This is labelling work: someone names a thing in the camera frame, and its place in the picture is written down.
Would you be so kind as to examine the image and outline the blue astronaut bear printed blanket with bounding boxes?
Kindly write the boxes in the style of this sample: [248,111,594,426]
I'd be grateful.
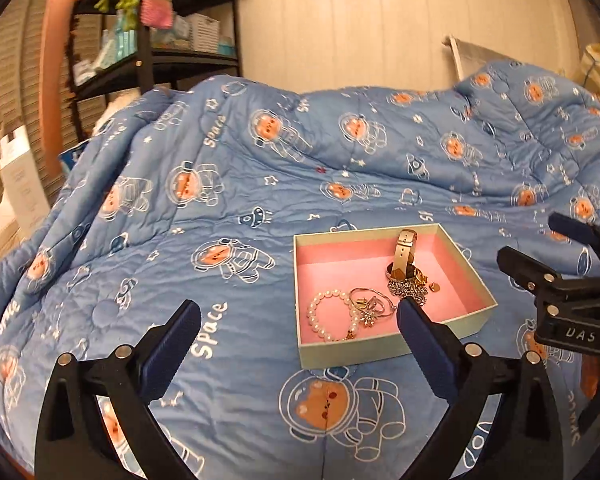
[0,59,600,480]

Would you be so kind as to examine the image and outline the black metal shelf rack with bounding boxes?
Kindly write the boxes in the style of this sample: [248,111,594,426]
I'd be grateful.
[67,0,243,141]

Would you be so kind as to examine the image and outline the pink checked pouch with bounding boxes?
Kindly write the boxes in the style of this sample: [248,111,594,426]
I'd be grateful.
[139,0,176,30]

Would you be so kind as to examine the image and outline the white storage basket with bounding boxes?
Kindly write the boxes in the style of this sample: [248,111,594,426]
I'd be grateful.
[185,12,222,52]

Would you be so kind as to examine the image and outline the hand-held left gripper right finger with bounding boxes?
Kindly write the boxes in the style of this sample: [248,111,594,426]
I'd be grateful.
[396,296,561,480]

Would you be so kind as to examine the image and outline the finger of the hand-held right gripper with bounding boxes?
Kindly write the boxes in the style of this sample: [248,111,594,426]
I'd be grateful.
[548,211,600,281]
[497,246,600,307]

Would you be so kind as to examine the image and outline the pale green box pink inside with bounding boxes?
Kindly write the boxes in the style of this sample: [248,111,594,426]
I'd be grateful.
[293,223,498,370]

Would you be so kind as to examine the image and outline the silver rings with gold charms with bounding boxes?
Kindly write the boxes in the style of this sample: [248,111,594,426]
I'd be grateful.
[350,287,397,329]

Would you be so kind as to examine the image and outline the teal boxes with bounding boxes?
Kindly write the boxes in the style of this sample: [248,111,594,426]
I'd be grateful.
[100,29,137,63]

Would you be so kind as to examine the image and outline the white bed headboard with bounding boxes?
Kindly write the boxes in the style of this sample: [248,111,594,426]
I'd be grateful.
[442,34,506,83]

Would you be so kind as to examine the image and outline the blue printed pillow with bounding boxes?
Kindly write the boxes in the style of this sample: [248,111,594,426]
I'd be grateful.
[455,60,600,126]

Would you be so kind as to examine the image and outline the pink padded pillar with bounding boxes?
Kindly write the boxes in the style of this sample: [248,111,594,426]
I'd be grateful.
[39,0,88,181]

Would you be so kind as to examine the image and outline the wristwatch with beige leather strap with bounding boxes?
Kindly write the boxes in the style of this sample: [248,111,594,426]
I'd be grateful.
[385,228,421,283]

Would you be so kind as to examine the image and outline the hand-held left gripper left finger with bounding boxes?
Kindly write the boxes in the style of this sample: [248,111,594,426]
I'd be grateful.
[34,299,202,480]

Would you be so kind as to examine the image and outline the white pearl bracelet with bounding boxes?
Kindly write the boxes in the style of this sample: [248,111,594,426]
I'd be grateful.
[307,289,362,343]

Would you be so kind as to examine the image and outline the white cardboard box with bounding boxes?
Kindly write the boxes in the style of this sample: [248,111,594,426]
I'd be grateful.
[0,122,51,231]

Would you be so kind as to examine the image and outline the beige louvered closet door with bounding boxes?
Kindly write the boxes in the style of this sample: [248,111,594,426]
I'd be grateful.
[0,0,76,161]

